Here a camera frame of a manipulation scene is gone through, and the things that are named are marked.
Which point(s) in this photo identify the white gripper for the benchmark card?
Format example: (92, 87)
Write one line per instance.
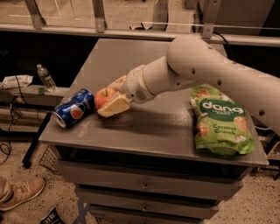
(135, 85)

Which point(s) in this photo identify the red apple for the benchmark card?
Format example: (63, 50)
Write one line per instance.
(103, 96)

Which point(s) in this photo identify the blue pepsi can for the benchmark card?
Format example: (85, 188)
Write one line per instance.
(74, 108)

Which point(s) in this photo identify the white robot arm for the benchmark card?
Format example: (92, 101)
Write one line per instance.
(190, 61)

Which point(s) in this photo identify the grey drawer cabinet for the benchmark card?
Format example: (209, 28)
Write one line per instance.
(142, 166)

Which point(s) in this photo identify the clear plastic water bottle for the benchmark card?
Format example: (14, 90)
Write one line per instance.
(46, 78)

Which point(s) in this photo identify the low side bench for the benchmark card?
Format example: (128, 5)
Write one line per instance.
(30, 98)

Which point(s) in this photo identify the green dang chips bag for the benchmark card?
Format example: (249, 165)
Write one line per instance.
(221, 123)

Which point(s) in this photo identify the white crumpled cloth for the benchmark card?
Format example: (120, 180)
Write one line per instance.
(16, 81)

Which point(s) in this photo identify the black snack bag on floor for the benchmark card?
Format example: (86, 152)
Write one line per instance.
(52, 218)

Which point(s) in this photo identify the tan shoe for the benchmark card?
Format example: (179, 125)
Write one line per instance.
(12, 196)

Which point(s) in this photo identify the wire mesh basket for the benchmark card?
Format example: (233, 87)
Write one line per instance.
(48, 160)

